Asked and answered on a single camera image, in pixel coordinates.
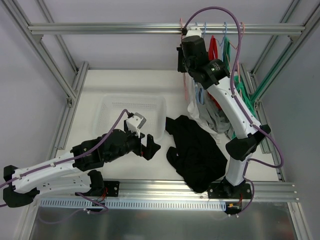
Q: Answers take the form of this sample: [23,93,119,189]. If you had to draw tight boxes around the aluminium frame left post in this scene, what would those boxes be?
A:
[0,0,90,108]

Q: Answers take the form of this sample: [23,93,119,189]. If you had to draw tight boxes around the pink hanger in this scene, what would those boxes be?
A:
[229,21,246,79]
[179,18,189,102]

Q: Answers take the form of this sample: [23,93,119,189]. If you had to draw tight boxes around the green tank top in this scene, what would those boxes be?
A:
[222,36,258,141]

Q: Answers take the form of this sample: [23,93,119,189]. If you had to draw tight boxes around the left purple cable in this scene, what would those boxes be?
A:
[0,109,133,208]

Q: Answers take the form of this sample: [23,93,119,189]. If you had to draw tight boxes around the black tank top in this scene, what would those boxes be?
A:
[165,115,228,193]

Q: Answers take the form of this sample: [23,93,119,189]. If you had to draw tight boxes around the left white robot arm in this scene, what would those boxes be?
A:
[1,126,161,208]

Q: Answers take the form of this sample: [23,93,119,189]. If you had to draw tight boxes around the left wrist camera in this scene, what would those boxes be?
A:
[125,112,147,138]

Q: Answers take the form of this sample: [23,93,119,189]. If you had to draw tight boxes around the white tank top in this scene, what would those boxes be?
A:
[186,74,221,145]

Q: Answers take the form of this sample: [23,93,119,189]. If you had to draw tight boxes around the purple cable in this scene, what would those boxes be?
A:
[183,6,285,213]
[0,109,133,208]

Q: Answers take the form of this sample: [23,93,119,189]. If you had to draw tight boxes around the aluminium frame right post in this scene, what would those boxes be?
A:
[239,0,320,104]

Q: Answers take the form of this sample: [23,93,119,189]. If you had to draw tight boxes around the white slotted cable duct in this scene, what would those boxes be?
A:
[39,198,227,212]

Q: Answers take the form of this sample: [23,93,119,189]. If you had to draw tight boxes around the aluminium hanging rail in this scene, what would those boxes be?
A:
[29,22,306,36]

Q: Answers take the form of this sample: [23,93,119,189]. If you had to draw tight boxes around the aluminium front rail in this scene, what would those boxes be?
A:
[115,179,300,203]

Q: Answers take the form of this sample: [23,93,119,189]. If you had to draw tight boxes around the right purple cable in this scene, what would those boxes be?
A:
[183,6,285,213]

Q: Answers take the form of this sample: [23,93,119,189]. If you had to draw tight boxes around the red tank top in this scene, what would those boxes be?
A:
[208,35,222,110]

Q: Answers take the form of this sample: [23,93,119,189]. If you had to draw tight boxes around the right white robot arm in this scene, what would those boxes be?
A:
[177,35,271,199]

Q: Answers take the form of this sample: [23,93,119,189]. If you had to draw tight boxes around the aluminium frame post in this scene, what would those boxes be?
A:
[0,0,90,108]
[239,0,320,104]

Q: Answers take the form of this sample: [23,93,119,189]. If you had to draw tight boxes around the grey tank top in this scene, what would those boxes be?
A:
[197,99,236,140]

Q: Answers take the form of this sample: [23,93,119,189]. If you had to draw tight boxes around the white plastic basket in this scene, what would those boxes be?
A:
[92,93,167,143]

